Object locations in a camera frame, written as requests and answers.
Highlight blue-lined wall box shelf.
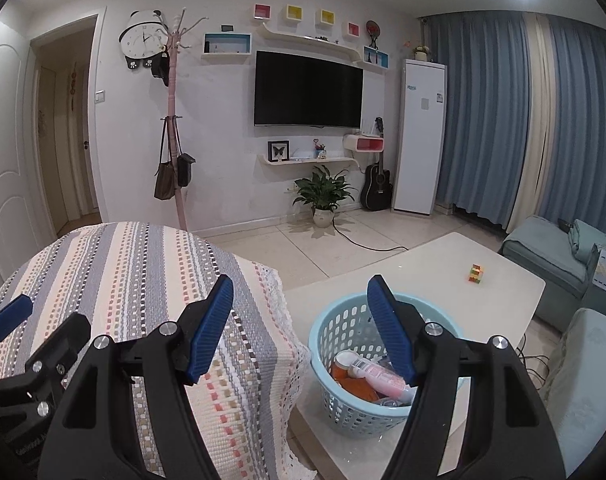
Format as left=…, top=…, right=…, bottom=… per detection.
left=201, top=32, right=254, bottom=59

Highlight inner wooden door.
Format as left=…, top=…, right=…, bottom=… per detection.
left=55, top=65, right=91, bottom=221

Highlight white lower wall shelf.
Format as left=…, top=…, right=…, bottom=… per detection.
left=257, top=154, right=356, bottom=167

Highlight pink and white bottle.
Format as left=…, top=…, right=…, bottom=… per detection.
left=335, top=350, right=418, bottom=403

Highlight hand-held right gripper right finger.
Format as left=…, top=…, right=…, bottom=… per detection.
left=366, top=274, right=566, bottom=480

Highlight panda wall clock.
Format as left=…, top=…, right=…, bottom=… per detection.
left=119, top=9, right=169, bottom=70

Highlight white standing air conditioner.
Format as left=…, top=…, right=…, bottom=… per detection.
left=391, top=58, right=448, bottom=217

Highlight teal cushion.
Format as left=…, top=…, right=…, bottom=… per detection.
left=568, top=219, right=606, bottom=265

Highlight orange snack packet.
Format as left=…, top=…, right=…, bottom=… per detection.
left=330, top=360, right=384, bottom=401

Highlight small blue wall box shelf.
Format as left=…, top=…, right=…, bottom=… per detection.
left=355, top=45, right=389, bottom=73

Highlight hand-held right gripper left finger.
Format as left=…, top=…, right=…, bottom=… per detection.
left=37, top=274, right=235, bottom=480

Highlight light blue plastic basket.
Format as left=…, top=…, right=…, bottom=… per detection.
left=308, top=292, right=471, bottom=438

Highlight green potted plant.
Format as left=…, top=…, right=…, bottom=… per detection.
left=293, top=165, right=358, bottom=228

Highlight black wall television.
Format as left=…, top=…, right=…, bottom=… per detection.
left=254, top=50, right=364, bottom=129

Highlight black hanging bag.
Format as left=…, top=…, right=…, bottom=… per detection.
left=175, top=117, right=197, bottom=188

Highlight pink and white wall shelf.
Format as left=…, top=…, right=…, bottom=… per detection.
left=343, top=134, right=386, bottom=156

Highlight curved white wall shelf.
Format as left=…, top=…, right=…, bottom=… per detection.
left=263, top=21, right=361, bottom=64

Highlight black acoustic guitar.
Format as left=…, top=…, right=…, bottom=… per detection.
left=360, top=117, right=394, bottom=212

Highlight black floor cable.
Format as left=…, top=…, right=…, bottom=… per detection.
left=330, top=212, right=409, bottom=252

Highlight teal sofa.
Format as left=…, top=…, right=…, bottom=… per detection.
left=498, top=215, right=606, bottom=480

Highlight white coffee table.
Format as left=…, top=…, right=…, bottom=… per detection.
left=283, top=231, right=546, bottom=480

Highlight beige curtain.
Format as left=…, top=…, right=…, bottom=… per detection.
left=506, top=12, right=556, bottom=233

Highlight blue curtain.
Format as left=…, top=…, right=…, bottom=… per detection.
left=423, top=9, right=606, bottom=238

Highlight black hat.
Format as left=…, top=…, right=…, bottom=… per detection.
left=149, top=51, right=171, bottom=81

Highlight striped woven cloth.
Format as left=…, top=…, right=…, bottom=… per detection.
left=0, top=221, right=314, bottom=480

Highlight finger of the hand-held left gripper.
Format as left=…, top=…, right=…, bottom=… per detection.
left=0, top=312, right=92, bottom=423
left=0, top=294, right=34, bottom=345

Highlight white door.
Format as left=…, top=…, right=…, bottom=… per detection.
left=0, top=20, right=58, bottom=273

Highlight brown hanging bag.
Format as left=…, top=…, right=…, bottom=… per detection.
left=154, top=117, right=180, bottom=202

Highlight pink coat rack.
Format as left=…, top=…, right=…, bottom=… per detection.
left=160, top=7, right=206, bottom=231

